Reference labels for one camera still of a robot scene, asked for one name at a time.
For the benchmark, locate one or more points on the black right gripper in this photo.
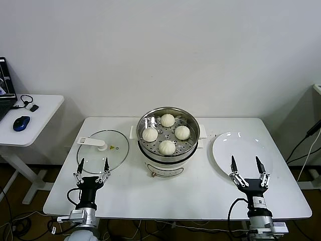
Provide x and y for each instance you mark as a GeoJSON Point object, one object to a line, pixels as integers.
{"type": "Point", "coordinates": [255, 188]}

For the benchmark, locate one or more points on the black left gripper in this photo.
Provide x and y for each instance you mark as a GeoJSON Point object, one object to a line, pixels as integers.
{"type": "Point", "coordinates": [88, 190]}

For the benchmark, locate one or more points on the white steamed baozi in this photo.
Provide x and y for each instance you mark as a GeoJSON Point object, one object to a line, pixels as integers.
{"type": "Point", "coordinates": [167, 120]}
{"type": "Point", "coordinates": [167, 148]}
{"type": "Point", "coordinates": [182, 132]}
{"type": "Point", "coordinates": [150, 135]}

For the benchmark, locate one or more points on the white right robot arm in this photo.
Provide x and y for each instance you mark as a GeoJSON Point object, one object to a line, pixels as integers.
{"type": "Point", "coordinates": [260, 223]}

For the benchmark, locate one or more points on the stainless steel steamer basket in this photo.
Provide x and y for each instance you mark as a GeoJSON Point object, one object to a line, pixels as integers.
{"type": "Point", "coordinates": [150, 150]}

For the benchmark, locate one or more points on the white round plate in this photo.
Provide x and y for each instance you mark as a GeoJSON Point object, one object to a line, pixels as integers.
{"type": "Point", "coordinates": [245, 148]}

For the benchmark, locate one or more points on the white floor stand base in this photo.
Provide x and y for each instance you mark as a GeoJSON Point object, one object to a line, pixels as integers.
{"type": "Point", "coordinates": [309, 185]}

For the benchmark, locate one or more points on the white electric cooker base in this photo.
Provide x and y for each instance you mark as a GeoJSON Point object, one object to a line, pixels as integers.
{"type": "Point", "coordinates": [164, 170]}

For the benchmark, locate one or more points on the white side table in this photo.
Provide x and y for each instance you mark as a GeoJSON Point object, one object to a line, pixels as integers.
{"type": "Point", "coordinates": [37, 120]}

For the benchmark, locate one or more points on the small black white adapter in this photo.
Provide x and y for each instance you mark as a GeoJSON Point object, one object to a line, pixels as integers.
{"type": "Point", "coordinates": [33, 108]}

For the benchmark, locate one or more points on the blue computer mouse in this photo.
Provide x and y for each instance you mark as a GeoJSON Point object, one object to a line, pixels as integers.
{"type": "Point", "coordinates": [21, 123]}

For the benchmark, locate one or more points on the black laptop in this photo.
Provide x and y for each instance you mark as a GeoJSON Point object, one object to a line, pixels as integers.
{"type": "Point", "coordinates": [6, 100]}

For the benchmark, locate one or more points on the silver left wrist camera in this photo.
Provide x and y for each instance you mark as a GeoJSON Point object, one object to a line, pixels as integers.
{"type": "Point", "coordinates": [78, 216]}

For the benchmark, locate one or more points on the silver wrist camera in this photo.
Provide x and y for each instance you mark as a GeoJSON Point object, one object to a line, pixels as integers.
{"type": "Point", "coordinates": [78, 216]}
{"type": "Point", "coordinates": [279, 228]}

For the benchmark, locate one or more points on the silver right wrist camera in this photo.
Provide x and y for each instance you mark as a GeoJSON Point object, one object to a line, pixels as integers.
{"type": "Point", "coordinates": [279, 228]}

